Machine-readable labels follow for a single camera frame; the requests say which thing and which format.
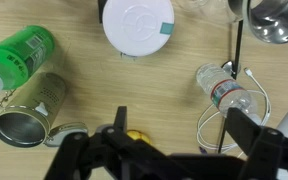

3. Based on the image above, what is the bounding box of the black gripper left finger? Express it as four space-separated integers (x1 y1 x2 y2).
43 105 168 180

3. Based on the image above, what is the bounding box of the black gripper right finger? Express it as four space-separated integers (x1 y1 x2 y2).
225 107 288 180

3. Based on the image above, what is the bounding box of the green plastic bottle white cap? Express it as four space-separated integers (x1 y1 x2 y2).
0 24 56 102

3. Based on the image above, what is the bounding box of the clear plastic water bottle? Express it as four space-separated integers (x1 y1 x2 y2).
195 63 262 126

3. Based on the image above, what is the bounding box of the small yellow striped pumpkin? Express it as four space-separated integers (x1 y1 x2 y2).
126 129 152 145

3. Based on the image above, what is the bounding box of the gold metal tin canister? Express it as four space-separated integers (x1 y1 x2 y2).
0 71 68 149

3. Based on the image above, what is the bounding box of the white canister with round lid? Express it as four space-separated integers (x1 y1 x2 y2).
102 0 176 58

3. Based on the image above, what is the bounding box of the glass carafe with metal funnel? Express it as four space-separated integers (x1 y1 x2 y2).
175 0 288 45

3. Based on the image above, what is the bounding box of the white usb cable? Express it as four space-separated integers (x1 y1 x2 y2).
196 67 272 158

